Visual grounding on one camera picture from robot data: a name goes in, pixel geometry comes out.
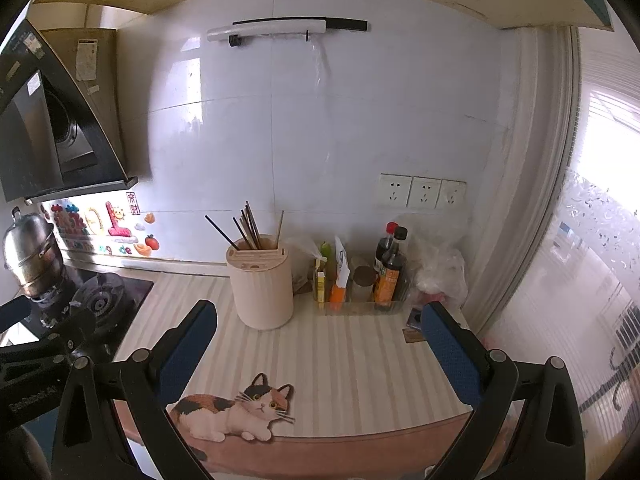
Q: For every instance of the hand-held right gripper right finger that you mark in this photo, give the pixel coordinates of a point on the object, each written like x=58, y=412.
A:
x=450, y=355

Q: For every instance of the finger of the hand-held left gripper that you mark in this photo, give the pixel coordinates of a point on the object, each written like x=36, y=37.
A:
x=14, y=312
x=75, y=330

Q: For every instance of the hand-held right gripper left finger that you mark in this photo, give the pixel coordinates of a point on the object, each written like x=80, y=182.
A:
x=187, y=355

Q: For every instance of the beige chopstick holder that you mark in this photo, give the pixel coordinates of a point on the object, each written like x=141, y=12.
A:
x=262, y=290

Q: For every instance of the black chopstick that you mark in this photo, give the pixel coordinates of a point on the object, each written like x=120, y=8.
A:
x=252, y=225
x=220, y=233
x=249, y=227
x=242, y=234

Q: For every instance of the brown wooden chopstick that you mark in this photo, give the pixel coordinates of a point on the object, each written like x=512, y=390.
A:
x=255, y=227
x=247, y=230

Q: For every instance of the wooden chopstick white print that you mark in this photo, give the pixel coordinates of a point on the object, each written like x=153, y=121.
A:
x=279, y=230

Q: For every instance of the small brown card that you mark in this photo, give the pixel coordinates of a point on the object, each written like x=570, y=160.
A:
x=414, y=336

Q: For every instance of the black gas stove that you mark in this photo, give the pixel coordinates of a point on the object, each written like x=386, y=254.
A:
x=107, y=300

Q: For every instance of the grey smartphone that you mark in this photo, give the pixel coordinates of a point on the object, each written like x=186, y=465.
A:
x=414, y=319

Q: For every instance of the steel pot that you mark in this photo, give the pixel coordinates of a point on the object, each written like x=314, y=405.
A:
x=32, y=255

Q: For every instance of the white plastic bag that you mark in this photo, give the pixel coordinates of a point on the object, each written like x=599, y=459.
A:
x=440, y=265

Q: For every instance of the dark sauce bottle orange label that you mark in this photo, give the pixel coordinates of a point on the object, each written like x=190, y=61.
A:
x=390, y=280

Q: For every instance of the clear plastic tray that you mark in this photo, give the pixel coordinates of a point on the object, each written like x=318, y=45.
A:
x=360, y=307

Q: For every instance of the striped cat print mat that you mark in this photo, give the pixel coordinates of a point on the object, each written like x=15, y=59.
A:
x=340, y=360

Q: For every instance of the glass jar dark lid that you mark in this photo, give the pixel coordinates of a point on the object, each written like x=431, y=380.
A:
x=364, y=285

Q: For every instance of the dark bottle red cap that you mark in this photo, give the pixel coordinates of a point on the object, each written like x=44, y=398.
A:
x=382, y=250

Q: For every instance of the white and orange packet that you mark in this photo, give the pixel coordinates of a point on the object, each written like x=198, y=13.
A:
x=340, y=280

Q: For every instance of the clear plastic bag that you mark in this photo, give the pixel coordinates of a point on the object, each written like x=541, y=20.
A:
x=302, y=265

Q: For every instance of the yellow green seasoning bottle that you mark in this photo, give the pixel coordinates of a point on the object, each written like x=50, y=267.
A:
x=320, y=282

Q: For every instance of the black range hood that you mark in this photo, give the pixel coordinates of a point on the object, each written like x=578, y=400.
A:
x=50, y=125

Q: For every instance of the frosted glass sliding door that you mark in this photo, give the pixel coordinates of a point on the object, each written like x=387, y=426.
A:
x=575, y=210

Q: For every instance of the colourful wall stickers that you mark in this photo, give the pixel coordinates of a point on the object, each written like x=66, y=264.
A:
x=115, y=225

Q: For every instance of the white wall rail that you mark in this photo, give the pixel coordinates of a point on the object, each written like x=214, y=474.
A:
x=265, y=31

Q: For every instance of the black wall strip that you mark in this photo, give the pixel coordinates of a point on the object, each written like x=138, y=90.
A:
x=347, y=25

